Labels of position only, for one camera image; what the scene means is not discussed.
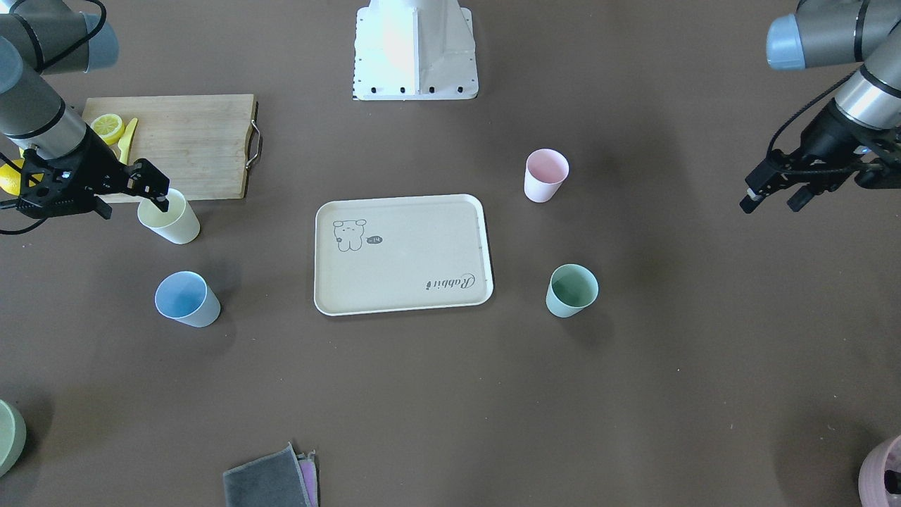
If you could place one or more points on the whole yellow lemon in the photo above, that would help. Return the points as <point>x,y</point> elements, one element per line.
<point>10,177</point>

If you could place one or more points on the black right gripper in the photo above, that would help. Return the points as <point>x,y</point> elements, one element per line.
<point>101,165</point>

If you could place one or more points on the grey folded cloth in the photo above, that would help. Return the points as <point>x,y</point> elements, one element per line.
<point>274,480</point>

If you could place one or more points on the purple cloth under grey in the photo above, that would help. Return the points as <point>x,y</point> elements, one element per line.
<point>307,463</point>

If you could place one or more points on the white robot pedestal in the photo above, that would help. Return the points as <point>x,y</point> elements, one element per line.
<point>414,51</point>

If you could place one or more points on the green bowl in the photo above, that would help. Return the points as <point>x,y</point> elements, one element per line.
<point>13,436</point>

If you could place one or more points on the pink cup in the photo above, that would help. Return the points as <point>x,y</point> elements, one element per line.
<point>545,171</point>

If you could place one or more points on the pink bowl with ice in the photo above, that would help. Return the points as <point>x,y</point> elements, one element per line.
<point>878,481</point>

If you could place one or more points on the yellow plastic knife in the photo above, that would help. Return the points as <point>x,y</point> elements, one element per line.
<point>124,143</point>

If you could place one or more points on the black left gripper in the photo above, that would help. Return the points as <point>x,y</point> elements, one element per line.
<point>822,136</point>

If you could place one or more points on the lemon half slice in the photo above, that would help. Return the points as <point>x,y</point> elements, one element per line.
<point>110,128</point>

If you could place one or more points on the blue cup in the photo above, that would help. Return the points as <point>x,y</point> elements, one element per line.
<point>185,297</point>

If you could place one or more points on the cream rabbit tray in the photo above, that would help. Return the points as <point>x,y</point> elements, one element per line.
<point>401,254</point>

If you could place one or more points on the green cup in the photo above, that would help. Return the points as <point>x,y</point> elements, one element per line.
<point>572,287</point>

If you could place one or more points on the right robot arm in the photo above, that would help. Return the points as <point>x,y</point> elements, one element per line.
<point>41,38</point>

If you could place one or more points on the wooden cutting board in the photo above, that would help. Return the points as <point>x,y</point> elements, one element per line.
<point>204,144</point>

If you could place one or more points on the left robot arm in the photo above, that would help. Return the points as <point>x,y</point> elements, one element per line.
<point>827,33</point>

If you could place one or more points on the cream yellow cup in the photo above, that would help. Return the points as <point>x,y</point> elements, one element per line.
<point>178,224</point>

